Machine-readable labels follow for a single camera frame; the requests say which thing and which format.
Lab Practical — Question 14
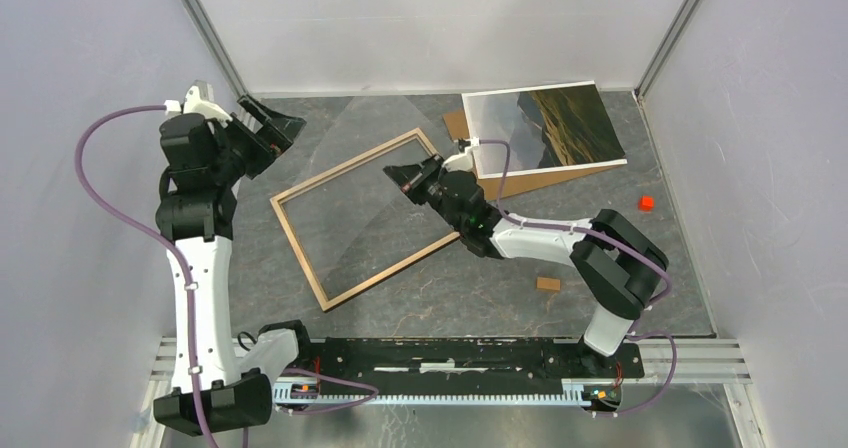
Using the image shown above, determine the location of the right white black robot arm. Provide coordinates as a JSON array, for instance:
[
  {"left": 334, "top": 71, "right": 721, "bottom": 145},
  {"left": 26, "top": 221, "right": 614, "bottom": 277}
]
[{"left": 383, "top": 155, "right": 669, "bottom": 376}]

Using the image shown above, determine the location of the aluminium rail frame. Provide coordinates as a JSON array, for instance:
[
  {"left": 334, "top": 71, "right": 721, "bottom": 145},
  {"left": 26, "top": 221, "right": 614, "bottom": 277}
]
[{"left": 129, "top": 95, "right": 770, "bottom": 448}]

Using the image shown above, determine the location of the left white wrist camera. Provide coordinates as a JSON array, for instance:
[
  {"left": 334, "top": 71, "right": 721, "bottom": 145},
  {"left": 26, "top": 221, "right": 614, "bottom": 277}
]
[{"left": 164, "top": 80, "right": 233, "bottom": 125}]

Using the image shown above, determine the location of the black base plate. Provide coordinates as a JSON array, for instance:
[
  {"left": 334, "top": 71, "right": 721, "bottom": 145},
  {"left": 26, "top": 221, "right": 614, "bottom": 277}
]
[{"left": 294, "top": 337, "right": 645, "bottom": 396}]

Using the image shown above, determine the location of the flat wooden block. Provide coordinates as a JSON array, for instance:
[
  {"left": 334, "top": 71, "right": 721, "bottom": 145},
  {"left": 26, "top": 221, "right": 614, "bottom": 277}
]
[{"left": 535, "top": 277, "right": 562, "bottom": 293}]

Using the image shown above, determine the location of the purple cable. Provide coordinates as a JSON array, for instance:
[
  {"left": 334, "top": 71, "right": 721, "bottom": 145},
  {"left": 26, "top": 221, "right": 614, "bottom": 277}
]
[
  {"left": 74, "top": 105, "right": 382, "bottom": 448},
  {"left": 475, "top": 138, "right": 679, "bottom": 420}
]

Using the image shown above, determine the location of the brown cardboard backing board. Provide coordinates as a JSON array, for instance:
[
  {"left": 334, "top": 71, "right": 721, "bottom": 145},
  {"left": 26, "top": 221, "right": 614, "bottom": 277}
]
[{"left": 443, "top": 109, "right": 628, "bottom": 201}]

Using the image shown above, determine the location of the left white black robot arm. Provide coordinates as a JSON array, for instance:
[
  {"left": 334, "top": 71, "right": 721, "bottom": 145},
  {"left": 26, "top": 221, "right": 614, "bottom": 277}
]
[{"left": 153, "top": 85, "right": 314, "bottom": 436}]

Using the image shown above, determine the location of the wooden picture frame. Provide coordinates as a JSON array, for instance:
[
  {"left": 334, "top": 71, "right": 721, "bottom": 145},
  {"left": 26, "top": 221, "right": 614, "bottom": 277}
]
[{"left": 270, "top": 128, "right": 458, "bottom": 312}]

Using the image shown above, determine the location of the landscape photo print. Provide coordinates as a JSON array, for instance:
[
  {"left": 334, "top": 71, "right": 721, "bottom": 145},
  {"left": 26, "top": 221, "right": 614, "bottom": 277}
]
[{"left": 462, "top": 81, "right": 626, "bottom": 176}]

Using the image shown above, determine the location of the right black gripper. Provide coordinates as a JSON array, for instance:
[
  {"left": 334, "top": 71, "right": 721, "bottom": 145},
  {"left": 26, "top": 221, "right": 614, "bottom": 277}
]
[{"left": 384, "top": 153, "right": 464, "bottom": 233}]

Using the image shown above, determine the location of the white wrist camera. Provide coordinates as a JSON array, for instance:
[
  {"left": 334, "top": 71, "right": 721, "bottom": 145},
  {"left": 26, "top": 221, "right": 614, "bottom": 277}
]
[
  {"left": 442, "top": 137, "right": 480, "bottom": 172},
  {"left": 164, "top": 80, "right": 233, "bottom": 125}
]

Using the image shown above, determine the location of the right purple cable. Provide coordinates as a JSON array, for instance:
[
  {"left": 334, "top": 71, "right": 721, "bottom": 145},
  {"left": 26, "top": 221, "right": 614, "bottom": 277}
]
[{"left": 475, "top": 138, "right": 679, "bottom": 420}]

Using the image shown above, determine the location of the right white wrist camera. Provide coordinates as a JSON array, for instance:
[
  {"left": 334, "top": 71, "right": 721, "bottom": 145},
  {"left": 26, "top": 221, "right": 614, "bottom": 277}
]
[{"left": 442, "top": 137, "right": 480, "bottom": 172}]

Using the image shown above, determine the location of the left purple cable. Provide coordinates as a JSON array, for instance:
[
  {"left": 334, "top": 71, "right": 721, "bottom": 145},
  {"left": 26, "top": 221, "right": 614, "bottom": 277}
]
[{"left": 74, "top": 105, "right": 382, "bottom": 448}]

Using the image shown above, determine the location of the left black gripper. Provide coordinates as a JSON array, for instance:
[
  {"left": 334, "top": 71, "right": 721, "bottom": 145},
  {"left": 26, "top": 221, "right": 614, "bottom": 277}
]
[{"left": 210, "top": 94, "right": 306, "bottom": 186}]

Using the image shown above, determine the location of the red cube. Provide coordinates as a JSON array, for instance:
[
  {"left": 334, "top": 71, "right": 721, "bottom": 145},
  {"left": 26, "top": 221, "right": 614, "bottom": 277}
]
[{"left": 638, "top": 195, "right": 655, "bottom": 212}]

